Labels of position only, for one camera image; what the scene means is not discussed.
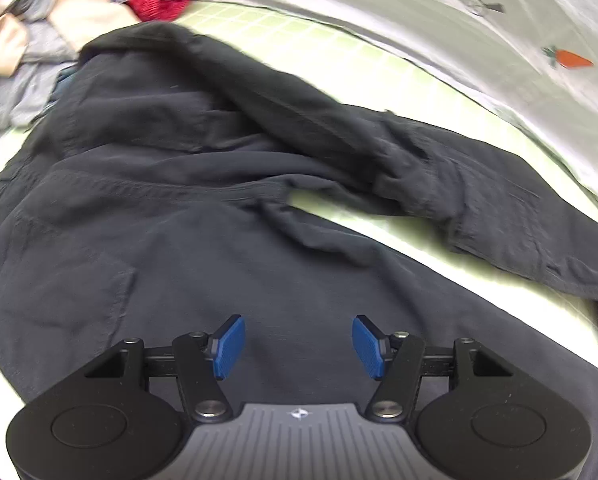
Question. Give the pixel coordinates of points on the beige garment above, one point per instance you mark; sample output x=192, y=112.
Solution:
x=89, y=5

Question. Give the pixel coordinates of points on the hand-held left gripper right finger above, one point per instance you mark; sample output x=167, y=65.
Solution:
x=369, y=347

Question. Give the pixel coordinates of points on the dark grey pants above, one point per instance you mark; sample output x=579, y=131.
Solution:
x=179, y=220

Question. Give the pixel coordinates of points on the light grey garment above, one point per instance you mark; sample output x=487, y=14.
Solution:
x=34, y=85

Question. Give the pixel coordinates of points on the green checked blanket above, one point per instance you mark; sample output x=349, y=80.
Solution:
x=289, y=30

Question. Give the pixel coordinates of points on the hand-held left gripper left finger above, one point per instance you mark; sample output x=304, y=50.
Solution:
x=228, y=347

